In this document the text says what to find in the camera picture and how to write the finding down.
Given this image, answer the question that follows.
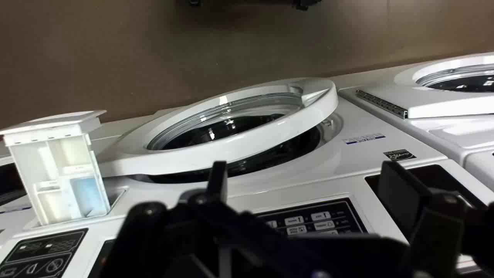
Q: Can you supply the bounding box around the white washer number eight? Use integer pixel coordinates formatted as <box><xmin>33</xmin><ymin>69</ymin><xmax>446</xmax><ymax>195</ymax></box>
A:
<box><xmin>0</xmin><ymin>76</ymin><xmax>494</xmax><ymax>278</ymax></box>

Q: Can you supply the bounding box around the white washer without number card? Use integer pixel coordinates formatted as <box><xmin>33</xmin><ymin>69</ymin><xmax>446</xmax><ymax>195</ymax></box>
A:
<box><xmin>337</xmin><ymin>51</ymin><xmax>494</xmax><ymax>195</ymax></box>

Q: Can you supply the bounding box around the round door of unnumbered washer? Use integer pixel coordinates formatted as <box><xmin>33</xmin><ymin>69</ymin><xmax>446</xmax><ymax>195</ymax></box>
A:
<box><xmin>341</xmin><ymin>51</ymin><xmax>494</xmax><ymax>120</ymax></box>

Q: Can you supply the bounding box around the round door of washer eight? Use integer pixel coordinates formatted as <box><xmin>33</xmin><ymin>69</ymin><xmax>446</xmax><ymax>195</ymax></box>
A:
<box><xmin>97</xmin><ymin>76</ymin><xmax>341</xmax><ymax>179</ymax></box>

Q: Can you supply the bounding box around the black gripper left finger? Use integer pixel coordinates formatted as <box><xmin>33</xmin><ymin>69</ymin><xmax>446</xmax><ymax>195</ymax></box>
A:
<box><xmin>99</xmin><ymin>159</ymin><xmax>244</xmax><ymax>278</ymax></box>

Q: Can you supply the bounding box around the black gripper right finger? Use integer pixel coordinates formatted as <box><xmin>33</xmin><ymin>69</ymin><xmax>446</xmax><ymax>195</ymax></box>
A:
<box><xmin>377</xmin><ymin>159</ymin><xmax>494</xmax><ymax>278</ymax></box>

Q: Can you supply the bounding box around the white detergent drawer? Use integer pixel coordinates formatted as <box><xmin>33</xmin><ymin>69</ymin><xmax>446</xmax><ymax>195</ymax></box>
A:
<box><xmin>0</xmin><ymin>108</ymin><xmax>114</xmax><ymax>227</ymax></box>

